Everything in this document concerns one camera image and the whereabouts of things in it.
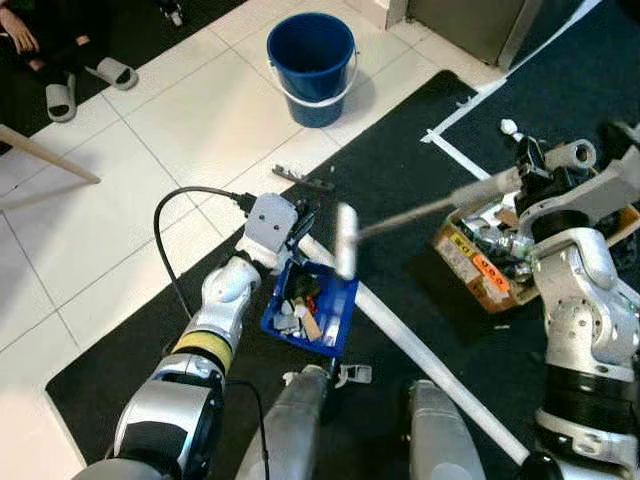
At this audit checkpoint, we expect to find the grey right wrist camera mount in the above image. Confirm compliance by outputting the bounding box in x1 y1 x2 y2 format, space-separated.
520 150 640 233

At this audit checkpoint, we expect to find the grey robot leg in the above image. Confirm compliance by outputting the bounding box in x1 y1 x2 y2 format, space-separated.
408 380 488 480
235 365 331 480

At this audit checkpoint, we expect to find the cardboard box of rubbish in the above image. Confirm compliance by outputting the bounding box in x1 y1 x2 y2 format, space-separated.
433 195 640 316

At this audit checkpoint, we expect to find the metal-handled white broom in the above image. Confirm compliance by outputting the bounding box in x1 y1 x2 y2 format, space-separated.
335 165 526 281

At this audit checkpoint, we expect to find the grey slipper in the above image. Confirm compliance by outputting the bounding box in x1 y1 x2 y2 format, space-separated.
85 57 139 91
45 72 78 124

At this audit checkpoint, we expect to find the black floor mat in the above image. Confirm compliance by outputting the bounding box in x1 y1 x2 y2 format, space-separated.
45 235 526 480
440 0 640 176
0 0 246 153
205 70 640 401

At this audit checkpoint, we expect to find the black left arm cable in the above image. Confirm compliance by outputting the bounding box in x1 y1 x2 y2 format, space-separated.
153 186 256 323

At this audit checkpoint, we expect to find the seated person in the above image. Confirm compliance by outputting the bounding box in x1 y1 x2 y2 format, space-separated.
0 0 96 71

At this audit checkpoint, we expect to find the grey right robot leg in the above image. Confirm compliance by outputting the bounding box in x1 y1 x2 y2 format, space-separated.
408 380 488 480

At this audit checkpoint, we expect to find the blue long-handled dustpan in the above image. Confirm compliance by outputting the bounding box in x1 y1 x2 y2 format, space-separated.
260 255 361 361

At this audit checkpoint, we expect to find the black rubbish piece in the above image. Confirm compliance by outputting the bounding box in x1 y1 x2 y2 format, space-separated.
288 275 323 306

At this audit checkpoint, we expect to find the grey metal cabinet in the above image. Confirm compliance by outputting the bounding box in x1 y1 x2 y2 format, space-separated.
405 0 546 71

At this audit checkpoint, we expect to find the blue plastic bucket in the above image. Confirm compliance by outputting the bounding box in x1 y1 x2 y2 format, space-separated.
266 12 358 129

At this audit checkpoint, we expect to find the long white tape strip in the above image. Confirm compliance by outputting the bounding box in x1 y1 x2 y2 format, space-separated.
298 235 531 466

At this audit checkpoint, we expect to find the crumpled white paper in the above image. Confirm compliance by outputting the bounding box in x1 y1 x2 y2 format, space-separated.
272 305 301 336

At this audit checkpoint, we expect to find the black flat strip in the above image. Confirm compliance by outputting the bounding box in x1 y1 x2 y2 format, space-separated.
272 165 336 193

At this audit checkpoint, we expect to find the small brown cardboard piece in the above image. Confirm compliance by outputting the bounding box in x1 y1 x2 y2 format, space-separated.
298 310 323 343

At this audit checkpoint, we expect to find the grey left robot leg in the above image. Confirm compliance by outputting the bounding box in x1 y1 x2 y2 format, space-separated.
235 365 331 480

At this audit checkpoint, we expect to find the grey plastic clip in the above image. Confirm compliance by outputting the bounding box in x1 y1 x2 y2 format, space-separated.
335 362 373 388

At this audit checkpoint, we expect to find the wooden furniture leg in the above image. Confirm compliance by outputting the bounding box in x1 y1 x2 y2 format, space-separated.
0 125 101 186

